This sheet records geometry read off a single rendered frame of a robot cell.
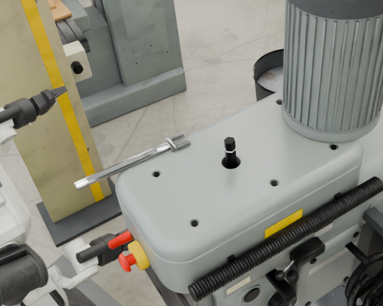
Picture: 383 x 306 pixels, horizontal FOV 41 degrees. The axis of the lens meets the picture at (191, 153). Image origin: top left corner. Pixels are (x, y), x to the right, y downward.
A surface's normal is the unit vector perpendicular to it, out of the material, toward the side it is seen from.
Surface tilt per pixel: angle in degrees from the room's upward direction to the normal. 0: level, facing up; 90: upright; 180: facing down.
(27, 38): 90
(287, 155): 0
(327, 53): 90
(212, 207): 0
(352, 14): 90
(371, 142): 0
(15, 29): 90
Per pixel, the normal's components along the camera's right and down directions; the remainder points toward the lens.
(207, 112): -0.10, -0.70
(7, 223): 0.33, -0.33
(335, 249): 0.51, 0.58
